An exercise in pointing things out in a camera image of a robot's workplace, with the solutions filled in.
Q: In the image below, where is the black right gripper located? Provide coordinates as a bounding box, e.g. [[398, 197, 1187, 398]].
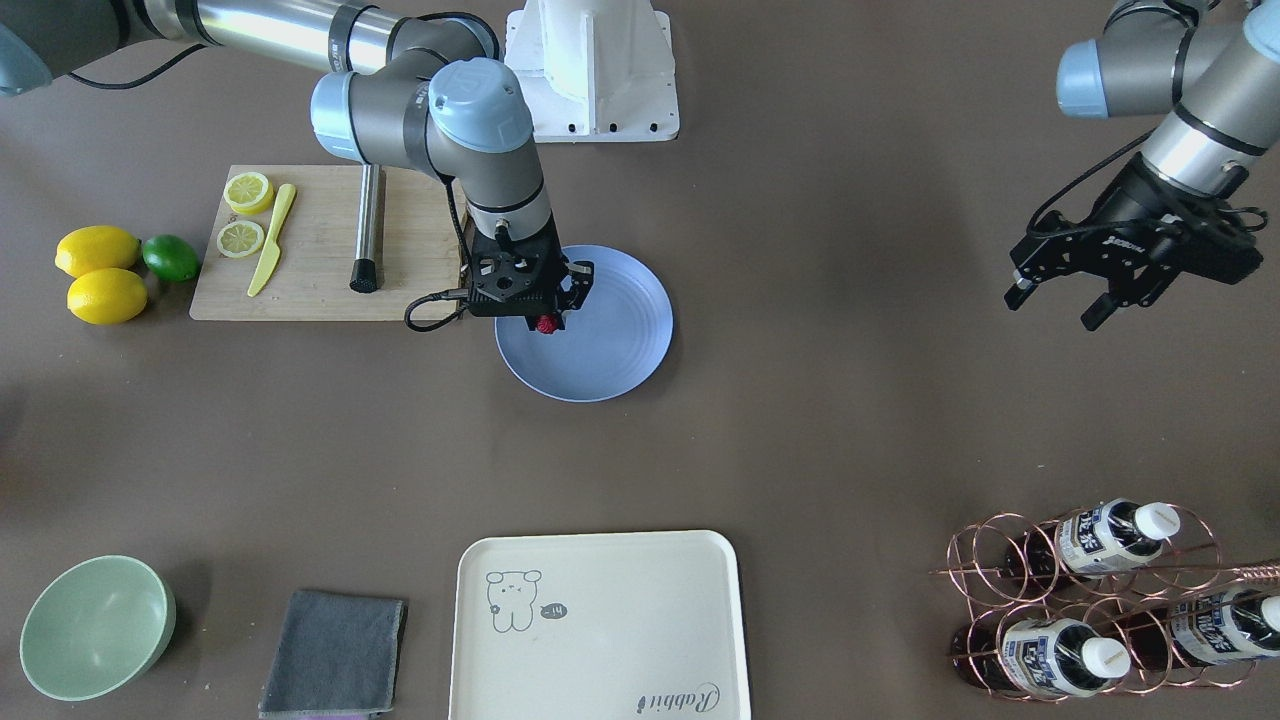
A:
[[468, 219, 595, 322]]

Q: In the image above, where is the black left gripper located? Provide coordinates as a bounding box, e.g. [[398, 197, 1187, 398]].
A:
[[1005, 155, 1263, 332]]

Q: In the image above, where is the red strawberry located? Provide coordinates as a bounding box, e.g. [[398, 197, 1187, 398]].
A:
[[532, 313, 563, 334]]

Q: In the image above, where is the blue round plate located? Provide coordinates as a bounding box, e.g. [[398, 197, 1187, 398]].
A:
[[494, 245, 675, 402]]

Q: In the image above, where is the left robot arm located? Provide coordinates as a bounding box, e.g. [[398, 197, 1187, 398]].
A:
[[1005, 1, 1279, 331]]

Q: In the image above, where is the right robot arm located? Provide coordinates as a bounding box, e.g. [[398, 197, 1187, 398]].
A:
[[1, 1, 594, 333]]

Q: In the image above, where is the steel muddler black tip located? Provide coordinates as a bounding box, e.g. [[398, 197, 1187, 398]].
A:
[[349, 164, 385, 293]]

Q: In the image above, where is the tea bottle top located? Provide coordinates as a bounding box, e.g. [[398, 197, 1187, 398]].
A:
[[1002, 498, 1181, 591]]

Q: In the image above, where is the tea bottle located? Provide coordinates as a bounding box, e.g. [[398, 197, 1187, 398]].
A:
[[1117, 588, 1279, 670], [950, 619, 1132, 701], [1002, 498, 1181, 591]]

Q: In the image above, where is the yellow plastic knife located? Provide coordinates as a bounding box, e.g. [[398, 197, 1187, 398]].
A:
[[246, 183, 297, 297]]

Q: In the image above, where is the lemon slice upper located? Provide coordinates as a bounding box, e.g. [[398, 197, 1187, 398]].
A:
[[221, 170, 275, 215]]

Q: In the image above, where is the lemon slice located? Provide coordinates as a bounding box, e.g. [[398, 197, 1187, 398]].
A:
[[215, 220, 266, 259], [221, 170, 275, 215]]

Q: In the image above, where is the lemon slice lower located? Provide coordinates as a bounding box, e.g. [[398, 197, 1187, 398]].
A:
[[215, 220, 266, 259]]

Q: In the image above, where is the cream rabbit tray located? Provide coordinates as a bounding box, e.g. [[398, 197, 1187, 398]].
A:
[[448, 530, 753, 719]]

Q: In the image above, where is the tea bottle bottom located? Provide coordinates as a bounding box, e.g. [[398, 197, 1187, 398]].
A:
[[950, 619, 1132, 701], [1117, 588, 1279, 670]]

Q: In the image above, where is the green lime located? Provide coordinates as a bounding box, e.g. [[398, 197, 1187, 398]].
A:
[[140, 234, 201, 282]]

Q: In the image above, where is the grey folded cloth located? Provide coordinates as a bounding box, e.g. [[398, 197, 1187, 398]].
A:
[[259, 589, 406, 719]]

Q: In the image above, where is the whole lemon lower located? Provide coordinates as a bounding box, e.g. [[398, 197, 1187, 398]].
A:
[[67, 268, 148, 325]]

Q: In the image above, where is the whole lemon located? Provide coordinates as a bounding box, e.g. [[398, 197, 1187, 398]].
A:
[[54, 225, 140, 278], [67, 268, 148, 325]]

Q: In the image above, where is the whole lemon upper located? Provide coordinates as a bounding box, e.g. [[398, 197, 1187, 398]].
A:
[[54, 225, 140, 278]]

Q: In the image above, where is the light green bowl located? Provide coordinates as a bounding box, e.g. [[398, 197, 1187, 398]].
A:
[[19, 555, 177, 702]]

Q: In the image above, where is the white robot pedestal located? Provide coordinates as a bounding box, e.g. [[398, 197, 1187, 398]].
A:
[[504, 1, 680, 143]]

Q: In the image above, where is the copper wire bottle rack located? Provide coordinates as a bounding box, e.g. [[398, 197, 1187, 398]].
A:
[[943, 501, 1277, 702]]

